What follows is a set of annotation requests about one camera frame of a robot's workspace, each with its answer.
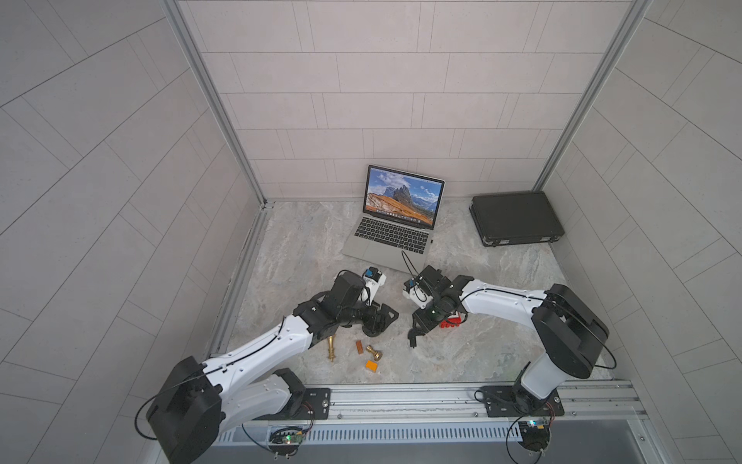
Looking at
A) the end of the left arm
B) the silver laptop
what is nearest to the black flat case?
the silver laptop

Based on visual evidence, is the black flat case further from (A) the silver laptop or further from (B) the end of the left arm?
(B) the end of the left arm

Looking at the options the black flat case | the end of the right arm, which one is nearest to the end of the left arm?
the end of the right arm

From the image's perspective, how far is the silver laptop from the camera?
40.5 inches
